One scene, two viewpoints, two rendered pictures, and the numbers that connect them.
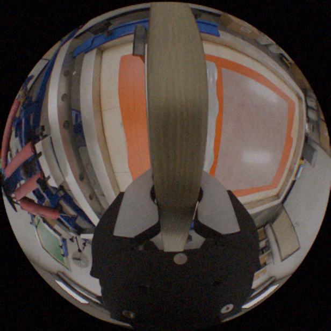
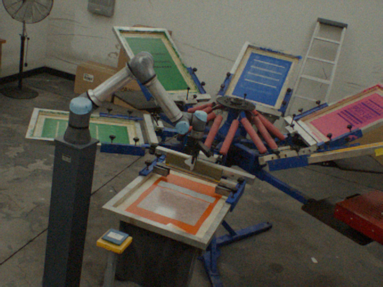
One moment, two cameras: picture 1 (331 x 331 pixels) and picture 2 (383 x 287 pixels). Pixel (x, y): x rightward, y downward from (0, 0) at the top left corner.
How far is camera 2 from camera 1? 3.00 m
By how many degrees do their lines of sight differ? 62
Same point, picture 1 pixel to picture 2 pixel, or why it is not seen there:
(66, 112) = not seen: hidden behind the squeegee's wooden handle
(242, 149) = (174, 197)
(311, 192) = not seen: outside the picture
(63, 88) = (225, 172)
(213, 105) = (195, 195)
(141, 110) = (201, 186)
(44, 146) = (212, 158)
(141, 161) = (184, 180)
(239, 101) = (195, 202)
